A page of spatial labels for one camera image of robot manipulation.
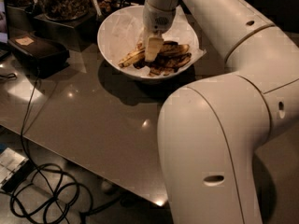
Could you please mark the banana pieces at bottom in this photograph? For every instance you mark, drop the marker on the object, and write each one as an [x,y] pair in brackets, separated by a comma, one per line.
[159,66]

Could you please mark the white ceramic bowl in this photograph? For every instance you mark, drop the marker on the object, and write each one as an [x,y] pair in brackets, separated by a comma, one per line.
[115,38]

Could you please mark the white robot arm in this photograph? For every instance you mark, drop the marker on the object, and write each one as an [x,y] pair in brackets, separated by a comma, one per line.
[208,130]

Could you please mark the metal jar stand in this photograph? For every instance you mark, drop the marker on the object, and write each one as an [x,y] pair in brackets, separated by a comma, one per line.
[76,35]

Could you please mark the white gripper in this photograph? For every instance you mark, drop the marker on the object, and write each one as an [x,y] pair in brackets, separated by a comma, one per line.
[157,19]

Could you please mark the screen edge at left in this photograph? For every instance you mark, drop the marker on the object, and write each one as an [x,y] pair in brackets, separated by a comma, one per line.
[4,32]

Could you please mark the long spotted top banana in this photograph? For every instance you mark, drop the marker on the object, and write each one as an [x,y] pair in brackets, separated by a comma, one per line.
[132,58]

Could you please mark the white paper bowl liner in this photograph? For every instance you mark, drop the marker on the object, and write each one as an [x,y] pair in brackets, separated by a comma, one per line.
[124,25]

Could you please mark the dark spotted banana lower right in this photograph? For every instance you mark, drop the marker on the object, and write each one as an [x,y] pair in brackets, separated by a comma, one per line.
[181,60]

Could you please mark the glass jar of nuts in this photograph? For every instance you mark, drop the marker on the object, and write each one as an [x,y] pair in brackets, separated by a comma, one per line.
[64,10]

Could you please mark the spotted banana right side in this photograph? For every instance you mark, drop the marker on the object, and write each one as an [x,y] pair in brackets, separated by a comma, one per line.
[172,48]

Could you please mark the silver box on floor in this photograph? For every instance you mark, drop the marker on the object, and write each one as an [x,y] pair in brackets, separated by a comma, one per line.
[14,167]

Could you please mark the upright banana behind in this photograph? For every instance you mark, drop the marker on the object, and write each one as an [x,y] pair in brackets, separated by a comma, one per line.
[139,45]

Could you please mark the black box device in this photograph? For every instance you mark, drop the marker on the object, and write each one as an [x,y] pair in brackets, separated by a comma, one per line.
[40,56]

